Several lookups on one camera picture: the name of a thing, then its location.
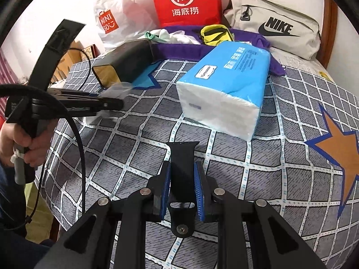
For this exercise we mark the white foam sponge block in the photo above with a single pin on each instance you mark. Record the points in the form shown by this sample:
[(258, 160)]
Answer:
[(117, 88)]

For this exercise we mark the white cloth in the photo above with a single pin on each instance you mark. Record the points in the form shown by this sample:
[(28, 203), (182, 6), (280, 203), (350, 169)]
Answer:
[(182, 37)]

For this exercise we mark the purple towel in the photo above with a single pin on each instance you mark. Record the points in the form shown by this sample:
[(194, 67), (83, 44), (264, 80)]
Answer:
[(179, 49)]

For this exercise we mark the white plastic shopping bag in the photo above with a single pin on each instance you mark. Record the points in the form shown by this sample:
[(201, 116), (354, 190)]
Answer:
[(131, 14)]

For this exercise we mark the blue tissue pack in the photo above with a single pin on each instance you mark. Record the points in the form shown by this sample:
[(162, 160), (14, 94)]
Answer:
[(224, 89)]

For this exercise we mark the person's left hand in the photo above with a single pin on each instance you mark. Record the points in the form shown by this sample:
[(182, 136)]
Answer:
[(16, 137)]

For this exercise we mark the grey checked bed sheet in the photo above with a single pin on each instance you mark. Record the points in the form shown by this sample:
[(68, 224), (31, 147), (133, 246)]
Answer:
[(280, 117)]

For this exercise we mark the yellow black pouch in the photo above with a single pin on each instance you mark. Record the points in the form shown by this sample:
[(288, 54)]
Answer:
[(216, 35)]

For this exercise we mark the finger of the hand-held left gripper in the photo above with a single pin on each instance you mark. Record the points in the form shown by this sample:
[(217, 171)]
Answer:
[(106, 105), (73, 94)]

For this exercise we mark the person's jeans leg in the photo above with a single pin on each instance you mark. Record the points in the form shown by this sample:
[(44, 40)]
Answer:
[(14, 246)]

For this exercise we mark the wooden headboard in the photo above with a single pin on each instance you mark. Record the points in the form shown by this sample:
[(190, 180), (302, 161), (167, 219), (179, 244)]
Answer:
[(329, 33)]

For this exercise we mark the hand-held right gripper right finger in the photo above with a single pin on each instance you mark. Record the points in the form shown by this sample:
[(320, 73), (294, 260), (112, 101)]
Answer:
[(199, 187)]

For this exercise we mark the dark green tin box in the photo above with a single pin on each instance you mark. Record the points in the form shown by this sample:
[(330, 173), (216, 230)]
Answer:
[(126, 58)]

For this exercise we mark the beige zip bag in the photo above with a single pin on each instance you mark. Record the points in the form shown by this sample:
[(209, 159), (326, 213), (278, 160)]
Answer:
[(238, 33)]

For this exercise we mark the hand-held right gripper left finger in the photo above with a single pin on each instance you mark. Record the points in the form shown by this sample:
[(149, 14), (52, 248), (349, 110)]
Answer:
[(165, 185)]

